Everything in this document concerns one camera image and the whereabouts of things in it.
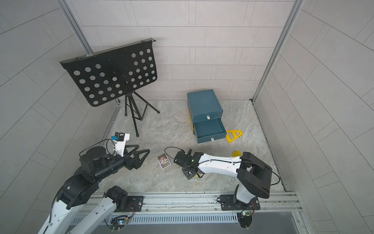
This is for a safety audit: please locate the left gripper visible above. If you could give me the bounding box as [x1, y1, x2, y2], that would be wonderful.
[94, 143, 151, 181]

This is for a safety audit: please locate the yellow triangular holder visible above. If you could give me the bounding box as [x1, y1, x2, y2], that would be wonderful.
[226, 130, 243, 143]

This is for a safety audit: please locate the right circuit board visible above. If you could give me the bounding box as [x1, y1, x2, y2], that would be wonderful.
[237, 212, 253, 229]

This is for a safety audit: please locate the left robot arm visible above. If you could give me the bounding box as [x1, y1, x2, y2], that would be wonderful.
[39, 145, 150, 234]

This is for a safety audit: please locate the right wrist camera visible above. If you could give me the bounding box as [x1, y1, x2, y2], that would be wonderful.
[173, 149, 192, 167]

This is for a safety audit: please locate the playing card box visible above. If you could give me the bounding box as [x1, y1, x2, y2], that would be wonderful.
[157, 153, 171, 170]

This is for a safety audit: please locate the aluminium mounting rail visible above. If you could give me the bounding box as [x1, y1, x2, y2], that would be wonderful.
[56, 191, 302, 216]

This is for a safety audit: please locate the left circuit board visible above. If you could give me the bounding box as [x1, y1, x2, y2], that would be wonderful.
[111, 215, 129, 232]

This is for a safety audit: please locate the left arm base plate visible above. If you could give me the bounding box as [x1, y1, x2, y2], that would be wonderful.
[116, 196, 145, 212]

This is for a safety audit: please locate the teal three-drawer cabinet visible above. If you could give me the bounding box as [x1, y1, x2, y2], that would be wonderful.
[187, 89, 227, 144]

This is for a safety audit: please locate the black perforated music stand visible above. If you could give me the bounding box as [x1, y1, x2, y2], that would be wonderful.
[60, 38, 158, 122]

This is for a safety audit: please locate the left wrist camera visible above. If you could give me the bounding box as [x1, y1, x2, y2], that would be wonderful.
[111, 132, 130, 157]

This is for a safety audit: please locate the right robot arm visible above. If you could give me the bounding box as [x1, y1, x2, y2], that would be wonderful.
[173, 150, 273, 205]

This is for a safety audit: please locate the circuit board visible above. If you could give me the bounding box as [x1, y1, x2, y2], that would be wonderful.
[111, 215, 129, 232]
[237, 212, 253, 229]

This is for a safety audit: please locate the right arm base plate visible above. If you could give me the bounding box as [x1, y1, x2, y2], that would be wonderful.
[216, 194, 261, 211]

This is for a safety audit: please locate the small yellow block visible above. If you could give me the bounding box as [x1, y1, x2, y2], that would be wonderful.
[232, 151, 242, 157]

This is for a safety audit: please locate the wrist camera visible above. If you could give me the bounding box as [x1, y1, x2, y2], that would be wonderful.
[111, 132, 130, 157]
[173, 149, 192, 167]

